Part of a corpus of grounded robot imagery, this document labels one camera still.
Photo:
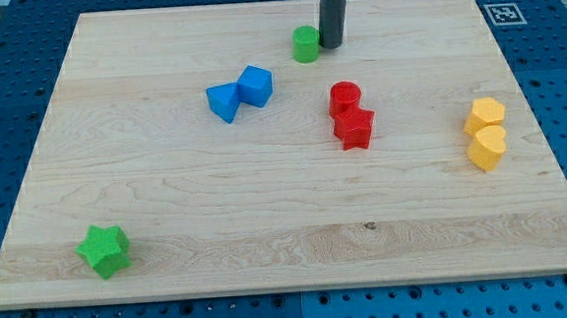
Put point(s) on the green cylinder block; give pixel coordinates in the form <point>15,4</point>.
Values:
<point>305,44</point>

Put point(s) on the red cylinder block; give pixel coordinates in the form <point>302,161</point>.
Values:
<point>343,95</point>

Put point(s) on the yellow hexagon block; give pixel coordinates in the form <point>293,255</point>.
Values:
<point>485,111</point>

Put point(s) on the white fiducial marker tag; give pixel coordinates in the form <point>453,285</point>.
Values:
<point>504,14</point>

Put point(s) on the yellow heart block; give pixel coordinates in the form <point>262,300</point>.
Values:
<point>487,147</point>

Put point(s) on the blue triangle block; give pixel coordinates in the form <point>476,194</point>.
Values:
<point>224,101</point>

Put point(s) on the red star block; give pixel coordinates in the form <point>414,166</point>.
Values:
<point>354,127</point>

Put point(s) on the light wooden board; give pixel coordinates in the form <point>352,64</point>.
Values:
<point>272,202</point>

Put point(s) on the blue cube block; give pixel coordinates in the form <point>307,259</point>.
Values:
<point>255,86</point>

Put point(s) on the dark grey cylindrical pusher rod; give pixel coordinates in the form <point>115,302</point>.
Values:
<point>332,22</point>

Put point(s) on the green star block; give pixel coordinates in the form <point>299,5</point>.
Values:
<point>105,250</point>

